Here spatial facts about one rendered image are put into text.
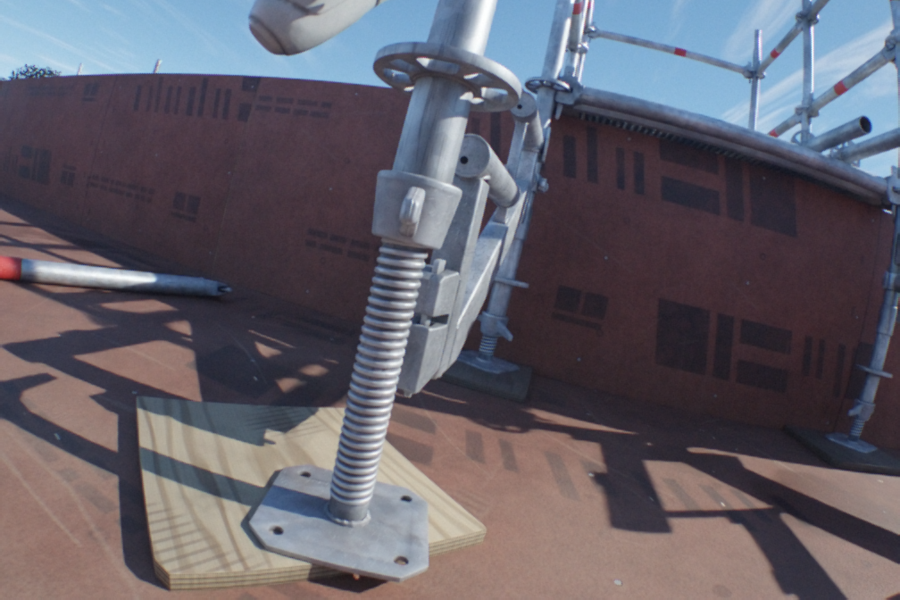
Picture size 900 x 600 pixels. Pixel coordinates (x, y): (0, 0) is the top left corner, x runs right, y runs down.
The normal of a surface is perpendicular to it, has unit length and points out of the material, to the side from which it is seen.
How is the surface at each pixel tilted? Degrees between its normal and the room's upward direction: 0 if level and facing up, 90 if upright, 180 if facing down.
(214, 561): 0
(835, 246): 90
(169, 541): 0
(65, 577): 0
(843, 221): 90
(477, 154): 92
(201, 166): 90
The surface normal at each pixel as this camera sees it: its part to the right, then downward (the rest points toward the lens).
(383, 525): 0.23, -0.97
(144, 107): -0.22, -0.02
